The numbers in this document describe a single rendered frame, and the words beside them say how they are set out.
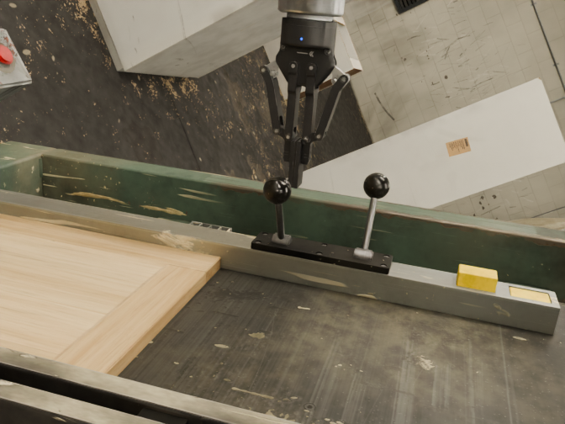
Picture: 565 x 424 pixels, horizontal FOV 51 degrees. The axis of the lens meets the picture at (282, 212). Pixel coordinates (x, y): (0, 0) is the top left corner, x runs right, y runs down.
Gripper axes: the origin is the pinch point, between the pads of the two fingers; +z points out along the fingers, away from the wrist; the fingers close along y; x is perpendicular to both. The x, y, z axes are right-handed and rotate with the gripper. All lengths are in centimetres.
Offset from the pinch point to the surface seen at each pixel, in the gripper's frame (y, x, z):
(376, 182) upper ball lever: -12.0, 1.0, 0.8
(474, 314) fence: -27.9, 7.0, 15.0
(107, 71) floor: 156, -203, 21
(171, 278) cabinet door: 11.6, 16.6, 13.9
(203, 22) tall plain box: 104, -209, -9
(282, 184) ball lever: -0.9, 10.5, 0.4
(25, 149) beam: 62, -18, 11
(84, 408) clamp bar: 3, 49, 9
